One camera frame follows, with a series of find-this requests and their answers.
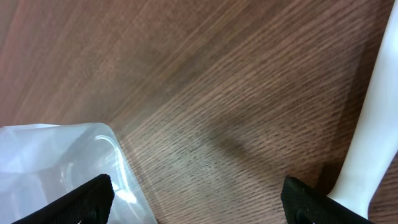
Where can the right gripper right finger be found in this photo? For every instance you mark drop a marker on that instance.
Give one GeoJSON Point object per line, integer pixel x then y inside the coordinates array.
{"type": "Point", "coordinates": [304, 205]}

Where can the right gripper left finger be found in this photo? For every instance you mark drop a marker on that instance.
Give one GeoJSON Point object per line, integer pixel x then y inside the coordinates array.
{"type": "Point", "coordinates": [90, 203]}

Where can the white spoon wide handle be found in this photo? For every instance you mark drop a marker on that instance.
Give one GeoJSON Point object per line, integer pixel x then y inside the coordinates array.
{"type": "Point", "coordinates": [374, 142]}

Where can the right clear plastic container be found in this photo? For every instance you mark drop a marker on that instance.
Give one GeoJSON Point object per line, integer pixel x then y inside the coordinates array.
{"type": "Point", "coordinates": [42, 162]}

